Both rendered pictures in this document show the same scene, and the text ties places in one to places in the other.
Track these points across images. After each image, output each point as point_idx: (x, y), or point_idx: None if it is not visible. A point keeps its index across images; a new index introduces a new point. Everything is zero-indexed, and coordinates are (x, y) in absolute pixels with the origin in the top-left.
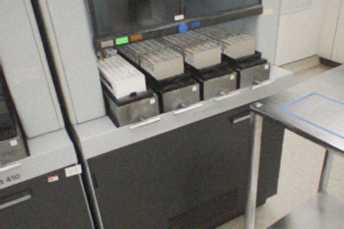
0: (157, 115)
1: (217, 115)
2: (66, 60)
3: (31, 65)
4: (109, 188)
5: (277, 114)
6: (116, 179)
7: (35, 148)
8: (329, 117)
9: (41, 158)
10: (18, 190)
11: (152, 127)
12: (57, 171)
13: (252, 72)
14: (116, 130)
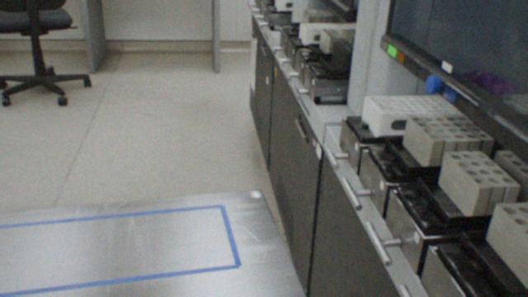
0: (356, 175)
1: (389, 280)
2: (375, 44)
3: (363, 31)
4: (322, 207)
5: (209, 197)
6: (327, 205)
7: (327, 107)
8: (153, 235)
9: (315, 113)
10: (307, 126)
11: (350, 183)
12: (316, 139)
13: (442, 280)
14: (337, 145)
